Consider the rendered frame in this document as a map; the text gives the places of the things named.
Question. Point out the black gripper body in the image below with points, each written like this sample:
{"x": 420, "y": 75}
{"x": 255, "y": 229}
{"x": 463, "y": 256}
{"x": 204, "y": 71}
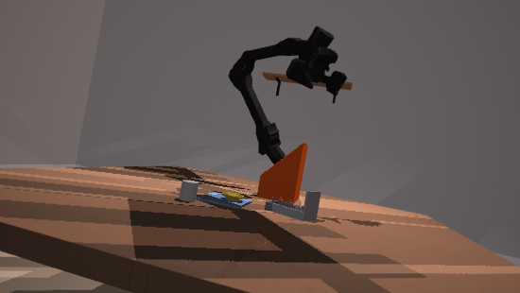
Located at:
{"x": 316, "y": 72}

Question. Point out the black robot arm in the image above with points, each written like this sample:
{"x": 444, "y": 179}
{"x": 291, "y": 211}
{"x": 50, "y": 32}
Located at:
{"x": 240, "y": 76}

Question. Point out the grey cylinder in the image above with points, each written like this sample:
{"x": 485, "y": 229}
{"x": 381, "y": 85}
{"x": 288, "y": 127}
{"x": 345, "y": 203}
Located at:
{"x": 189, "y": 190}

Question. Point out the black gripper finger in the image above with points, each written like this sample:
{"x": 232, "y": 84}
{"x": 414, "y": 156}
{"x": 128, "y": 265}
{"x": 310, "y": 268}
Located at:
{"x": 302, "y": 76}
{"x": 333, "y": 87}

